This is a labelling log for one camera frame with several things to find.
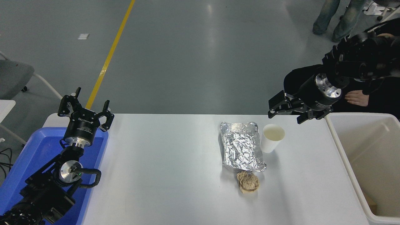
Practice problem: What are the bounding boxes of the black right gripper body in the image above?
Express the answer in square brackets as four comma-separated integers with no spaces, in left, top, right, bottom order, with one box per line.
[296,74,334,112]

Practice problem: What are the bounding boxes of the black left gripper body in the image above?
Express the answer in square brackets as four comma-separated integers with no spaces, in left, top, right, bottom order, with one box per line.
[64,108,101,143]

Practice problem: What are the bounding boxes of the white paper cup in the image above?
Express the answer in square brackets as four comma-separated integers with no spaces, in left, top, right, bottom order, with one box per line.
[260,124,285,153]

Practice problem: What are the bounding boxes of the large pale bin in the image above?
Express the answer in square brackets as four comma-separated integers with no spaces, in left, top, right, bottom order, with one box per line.
[325,112,400,225]

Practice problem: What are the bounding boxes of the blue plastic tray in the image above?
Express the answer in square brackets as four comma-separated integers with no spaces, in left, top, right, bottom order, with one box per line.
[0,127,109,225]

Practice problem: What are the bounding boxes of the crumpled foil tray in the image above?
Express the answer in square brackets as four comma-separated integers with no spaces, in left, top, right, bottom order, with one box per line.
[219,121,267,172]

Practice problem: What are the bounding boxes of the grey chair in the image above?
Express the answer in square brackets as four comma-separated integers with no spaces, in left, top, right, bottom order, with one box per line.
[0,52,63,100]

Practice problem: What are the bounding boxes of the small white table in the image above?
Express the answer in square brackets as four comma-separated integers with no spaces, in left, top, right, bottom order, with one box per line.
[0,99,27,146]

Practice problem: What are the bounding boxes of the person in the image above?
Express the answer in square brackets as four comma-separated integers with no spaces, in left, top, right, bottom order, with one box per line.
[283,19,400,121]
[312,0,368,43]

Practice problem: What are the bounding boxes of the crumpled tan paper ball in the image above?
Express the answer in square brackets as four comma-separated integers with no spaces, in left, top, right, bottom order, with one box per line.
[237,171,260,193]

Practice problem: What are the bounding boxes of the black cables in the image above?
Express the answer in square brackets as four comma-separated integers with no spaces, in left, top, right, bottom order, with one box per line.
[0,147,13,178]

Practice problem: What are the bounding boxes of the white wheeled frame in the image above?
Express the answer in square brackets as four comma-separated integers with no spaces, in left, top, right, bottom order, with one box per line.
[362,0,400,22]

